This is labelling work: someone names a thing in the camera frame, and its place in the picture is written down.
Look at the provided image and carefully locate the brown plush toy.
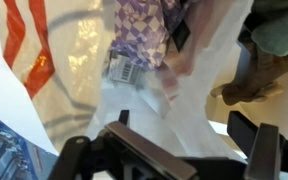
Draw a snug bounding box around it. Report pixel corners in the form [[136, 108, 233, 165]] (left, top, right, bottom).
[[210, 44, 288, 106]]

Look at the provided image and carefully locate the teal green cloth item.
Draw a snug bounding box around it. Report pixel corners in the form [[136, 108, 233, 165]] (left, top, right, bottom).
[[251, 0, 288, 56]]

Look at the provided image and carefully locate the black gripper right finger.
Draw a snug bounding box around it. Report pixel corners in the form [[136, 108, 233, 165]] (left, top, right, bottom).
[[227, 111, 288, 180]]

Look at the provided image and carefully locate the white red plastic bag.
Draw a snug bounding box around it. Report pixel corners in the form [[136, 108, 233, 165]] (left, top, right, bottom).
[[0, 0, 253, 158]]

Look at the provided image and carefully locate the purple checkered cloth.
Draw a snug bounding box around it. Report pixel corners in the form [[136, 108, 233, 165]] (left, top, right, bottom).
[[109, 0, 198, 70]]

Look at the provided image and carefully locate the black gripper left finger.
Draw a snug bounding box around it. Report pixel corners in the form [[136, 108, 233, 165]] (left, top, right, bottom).
[[47, 109, 198, 180]]

